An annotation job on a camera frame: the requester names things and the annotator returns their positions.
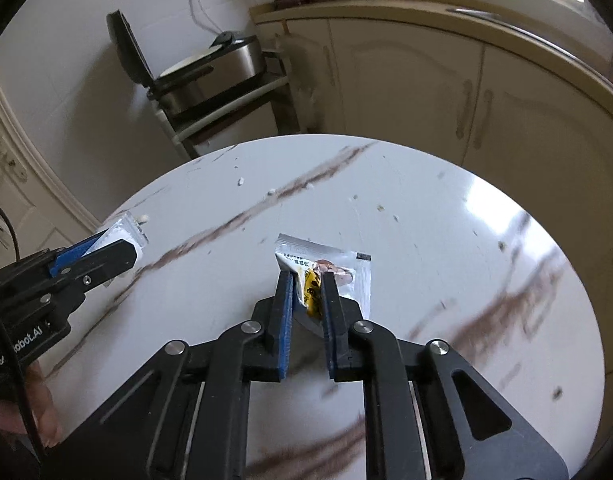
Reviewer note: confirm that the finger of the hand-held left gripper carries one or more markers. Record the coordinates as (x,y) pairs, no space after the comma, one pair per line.
(76,255)
(106,262)

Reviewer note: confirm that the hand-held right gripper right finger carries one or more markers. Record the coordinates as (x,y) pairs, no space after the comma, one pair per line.
(329,330)

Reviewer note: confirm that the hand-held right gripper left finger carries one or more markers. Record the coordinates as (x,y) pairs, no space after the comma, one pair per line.
(285,330)

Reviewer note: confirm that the small clear packet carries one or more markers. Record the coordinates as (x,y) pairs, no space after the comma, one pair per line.
(126,230)

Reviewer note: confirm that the silver yellow snack packet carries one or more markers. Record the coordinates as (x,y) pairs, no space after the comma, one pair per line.
(336,260)

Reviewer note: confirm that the person's left hand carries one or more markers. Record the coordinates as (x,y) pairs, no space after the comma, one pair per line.
(46,410)

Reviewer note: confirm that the black steel electric cooker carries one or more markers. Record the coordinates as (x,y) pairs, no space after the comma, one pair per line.
(196,65)

